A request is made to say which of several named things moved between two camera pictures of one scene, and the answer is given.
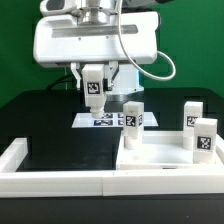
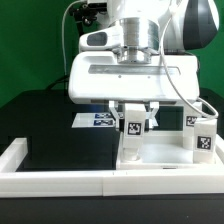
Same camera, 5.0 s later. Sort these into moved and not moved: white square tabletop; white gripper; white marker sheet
Moved: white gripper
Not moved: white marker sheet; white square tabletop
